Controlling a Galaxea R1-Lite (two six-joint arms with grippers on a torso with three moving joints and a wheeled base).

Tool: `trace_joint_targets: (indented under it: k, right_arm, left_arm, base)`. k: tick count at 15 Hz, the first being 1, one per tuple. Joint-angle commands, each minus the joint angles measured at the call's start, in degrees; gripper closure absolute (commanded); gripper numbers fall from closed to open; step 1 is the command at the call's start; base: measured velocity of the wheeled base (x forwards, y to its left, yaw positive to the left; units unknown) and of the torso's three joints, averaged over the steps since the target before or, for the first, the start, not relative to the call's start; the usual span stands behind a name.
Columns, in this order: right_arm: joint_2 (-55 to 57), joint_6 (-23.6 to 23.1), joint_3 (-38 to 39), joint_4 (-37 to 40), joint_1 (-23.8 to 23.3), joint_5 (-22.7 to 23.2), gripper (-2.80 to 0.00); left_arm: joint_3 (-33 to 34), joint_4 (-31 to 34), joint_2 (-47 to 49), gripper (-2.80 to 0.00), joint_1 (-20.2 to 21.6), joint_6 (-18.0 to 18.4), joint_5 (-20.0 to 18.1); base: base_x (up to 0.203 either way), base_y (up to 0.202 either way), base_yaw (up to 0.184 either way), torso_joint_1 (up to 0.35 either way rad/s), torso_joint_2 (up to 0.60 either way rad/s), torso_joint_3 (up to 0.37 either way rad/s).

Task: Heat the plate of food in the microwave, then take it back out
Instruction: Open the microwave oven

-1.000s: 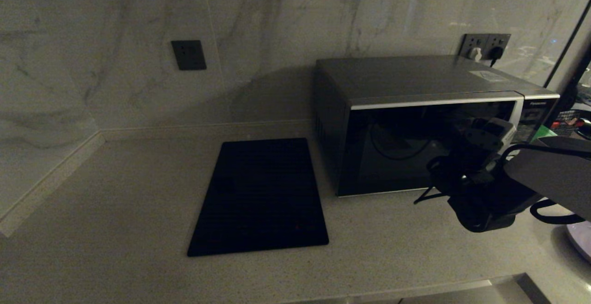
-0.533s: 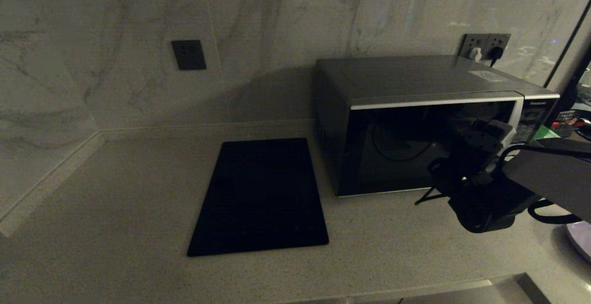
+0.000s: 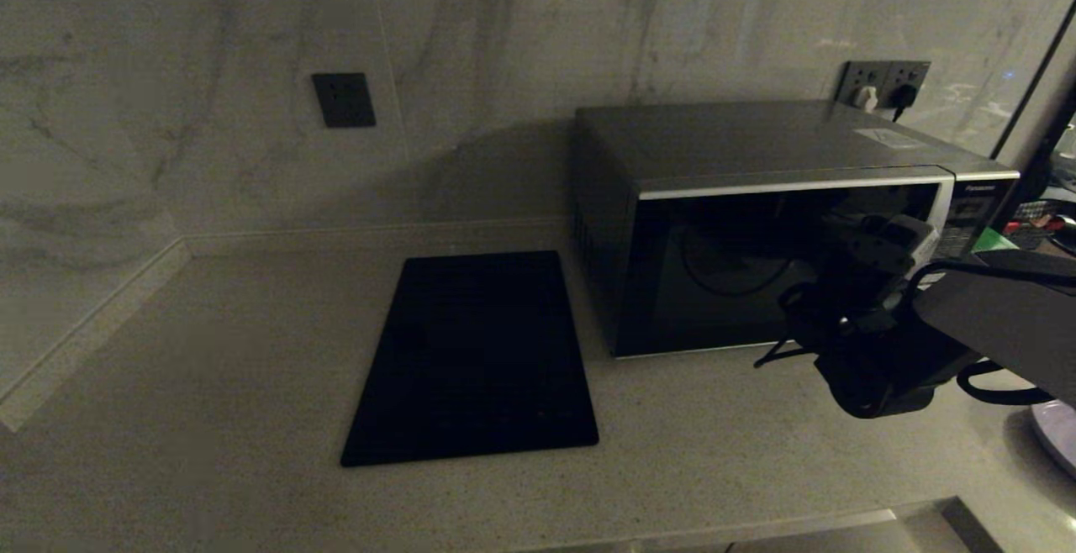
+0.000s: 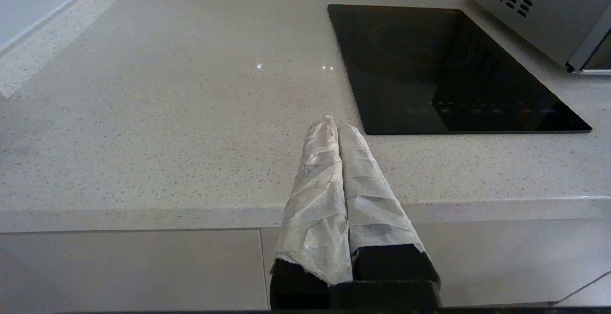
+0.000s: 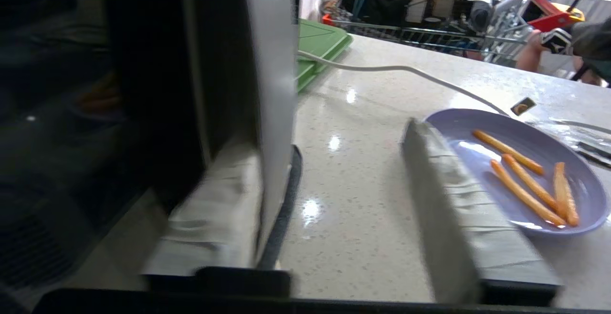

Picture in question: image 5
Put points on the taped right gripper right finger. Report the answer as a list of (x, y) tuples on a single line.
[(458, 228)]

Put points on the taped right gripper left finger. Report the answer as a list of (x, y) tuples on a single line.
[(215, 218)]

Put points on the dark glass microwave door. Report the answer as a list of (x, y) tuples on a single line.
[(71, 113)]

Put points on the purple plate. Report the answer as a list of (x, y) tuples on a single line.
[(525, 132)]

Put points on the small black tag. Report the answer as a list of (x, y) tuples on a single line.
[(522, 107)]

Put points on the clear plastic wrap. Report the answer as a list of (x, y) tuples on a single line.
[(573, 137)]

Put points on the green cutting board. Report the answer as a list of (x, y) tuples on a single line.
[(320, 42)]

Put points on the red and yellow tool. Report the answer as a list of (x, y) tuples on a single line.
[(549, 15)]

